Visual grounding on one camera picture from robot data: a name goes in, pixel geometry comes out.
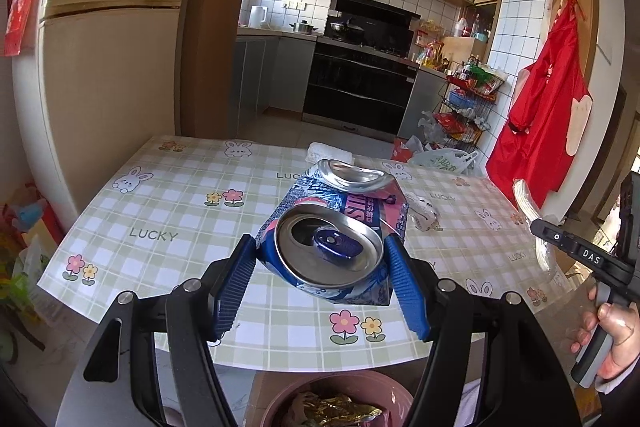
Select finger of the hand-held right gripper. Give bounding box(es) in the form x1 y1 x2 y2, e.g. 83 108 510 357
531 217 569 253

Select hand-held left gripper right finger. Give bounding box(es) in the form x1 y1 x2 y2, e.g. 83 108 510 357
382 234 576 427

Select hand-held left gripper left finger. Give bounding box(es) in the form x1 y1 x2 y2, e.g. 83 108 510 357
64 233 258 427

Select crushed blue pink can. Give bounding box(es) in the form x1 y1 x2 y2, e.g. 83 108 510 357
254 158 410 307

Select pink trash bin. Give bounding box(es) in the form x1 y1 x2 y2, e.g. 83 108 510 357
262 369 416 427

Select gold foil wrapper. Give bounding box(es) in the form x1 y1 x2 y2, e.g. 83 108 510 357
300 394 381 425

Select person's right hand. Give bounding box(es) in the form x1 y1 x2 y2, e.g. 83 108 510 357
571 302 640 394

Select crumpled clear printed wrapper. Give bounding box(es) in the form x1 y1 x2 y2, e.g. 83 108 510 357
406 193 443 232

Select red apron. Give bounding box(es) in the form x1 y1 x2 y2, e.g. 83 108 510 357
486 0 593 210

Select white shopping bag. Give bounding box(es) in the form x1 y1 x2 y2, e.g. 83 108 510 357
407 148 480 178

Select red plastic bag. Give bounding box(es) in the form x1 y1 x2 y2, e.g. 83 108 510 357
392 137 416 160

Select clear plastic bag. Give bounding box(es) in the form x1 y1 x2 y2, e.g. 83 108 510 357
417 109 446 142

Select narrow grey base cabinet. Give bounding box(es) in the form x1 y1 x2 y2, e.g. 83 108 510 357
398 68 448 144

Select black integrated stove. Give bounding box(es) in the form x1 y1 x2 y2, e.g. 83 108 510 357
302 0 421 132

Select pile of colourful bags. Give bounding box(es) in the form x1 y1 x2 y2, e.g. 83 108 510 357
0 184 66 358

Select group of kitchen bottles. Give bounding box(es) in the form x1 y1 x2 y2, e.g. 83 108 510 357
415 17 493 72

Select beige refrigerator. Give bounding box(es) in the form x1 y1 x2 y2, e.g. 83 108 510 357
12 0 201 228

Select black wire storage rack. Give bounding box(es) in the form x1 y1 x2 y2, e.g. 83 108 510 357
431 62 508 152

